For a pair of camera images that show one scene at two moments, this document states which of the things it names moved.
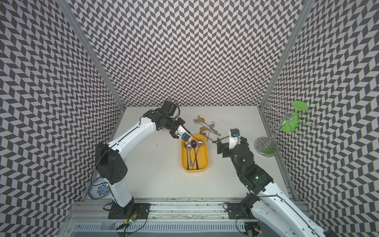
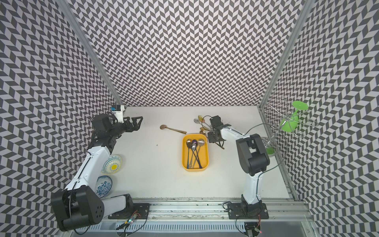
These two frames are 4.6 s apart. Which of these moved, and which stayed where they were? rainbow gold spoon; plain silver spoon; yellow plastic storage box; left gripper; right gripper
Moved: right gripper; left gripper
Stayed: rainbow gold spoon; yellow plastic storage box; plain silver spoon
